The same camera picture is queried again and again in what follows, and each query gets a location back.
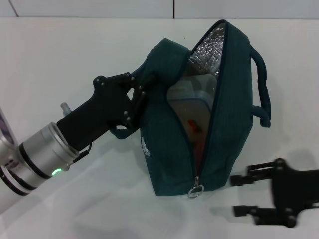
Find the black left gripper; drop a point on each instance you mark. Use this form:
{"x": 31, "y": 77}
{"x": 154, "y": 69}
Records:
{"x": 99, "y": 114}

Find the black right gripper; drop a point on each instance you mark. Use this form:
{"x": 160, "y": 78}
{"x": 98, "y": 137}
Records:
{"x": 294, "y": 194}

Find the clear blue-rimmed food container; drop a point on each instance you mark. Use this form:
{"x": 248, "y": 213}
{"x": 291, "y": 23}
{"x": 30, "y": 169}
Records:
{"x": 189, "y": 104}

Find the yellow banana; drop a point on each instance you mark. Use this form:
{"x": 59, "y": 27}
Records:
{"x": 194, "y": 125}

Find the teal blue lunch bag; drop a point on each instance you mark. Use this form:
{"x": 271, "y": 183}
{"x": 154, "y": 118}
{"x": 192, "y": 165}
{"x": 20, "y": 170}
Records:
{"x": 231, "y": 112}

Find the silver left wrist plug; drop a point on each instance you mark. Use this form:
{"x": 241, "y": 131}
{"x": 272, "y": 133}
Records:
{"x": 65, "y": 108}

